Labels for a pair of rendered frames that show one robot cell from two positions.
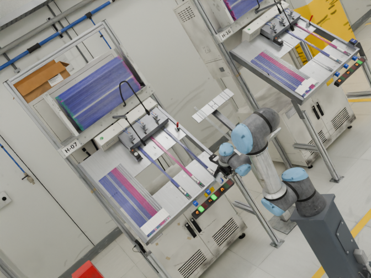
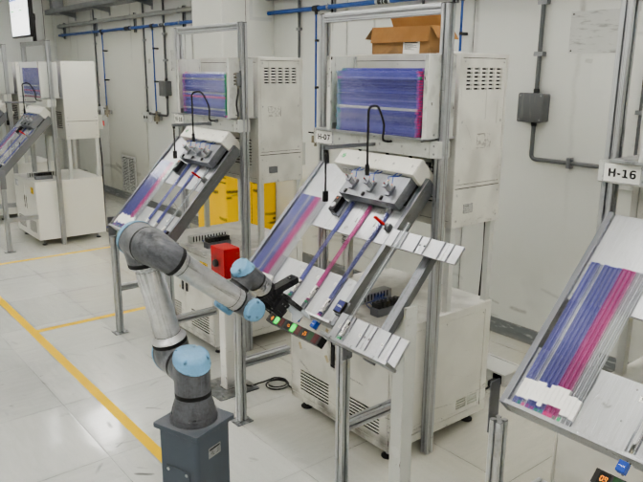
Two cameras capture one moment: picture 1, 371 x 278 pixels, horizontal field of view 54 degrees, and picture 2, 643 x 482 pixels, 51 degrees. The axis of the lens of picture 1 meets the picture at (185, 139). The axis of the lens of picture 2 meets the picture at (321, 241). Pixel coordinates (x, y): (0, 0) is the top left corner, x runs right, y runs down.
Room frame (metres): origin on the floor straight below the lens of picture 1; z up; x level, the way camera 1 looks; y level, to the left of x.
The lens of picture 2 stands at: (1.27, -2.35, 1.64)
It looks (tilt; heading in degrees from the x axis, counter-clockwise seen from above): 14 degrees down; 70
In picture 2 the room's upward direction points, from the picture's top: straight up
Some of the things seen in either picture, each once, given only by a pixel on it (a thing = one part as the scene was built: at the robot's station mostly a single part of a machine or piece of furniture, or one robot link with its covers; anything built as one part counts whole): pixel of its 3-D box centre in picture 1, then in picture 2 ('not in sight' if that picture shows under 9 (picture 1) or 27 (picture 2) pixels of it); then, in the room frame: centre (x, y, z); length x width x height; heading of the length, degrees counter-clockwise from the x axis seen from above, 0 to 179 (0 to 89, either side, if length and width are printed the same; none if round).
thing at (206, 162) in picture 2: not in sight; (204, 235); (1.95, 1.70, 0.66); 1.01 x 0.73 x 1.31; 19
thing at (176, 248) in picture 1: (180, 223); (387, 354); (2.59, 0.41, 0.31); 0.70 x 0.65 x 0.62; 109
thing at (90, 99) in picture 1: (99, 92); (385, 100); (2.50, 0.31, 1.52); 0.51 x 0.13 x 0.27; 109
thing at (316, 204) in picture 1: (307, 199); (193, 404); (1.55, -0.35, 0.60); 0.15 x 0.15 x 0.10
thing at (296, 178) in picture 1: (296, 182); (190, 369); (1.55, -0.34, 0.72); 0.13 x 0.12 x 0.14; 106
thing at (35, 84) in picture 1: (53, 69); (417, 32); (2.75, 0.52, 1.82); 0.68 x 0.30 x 0.20; 109
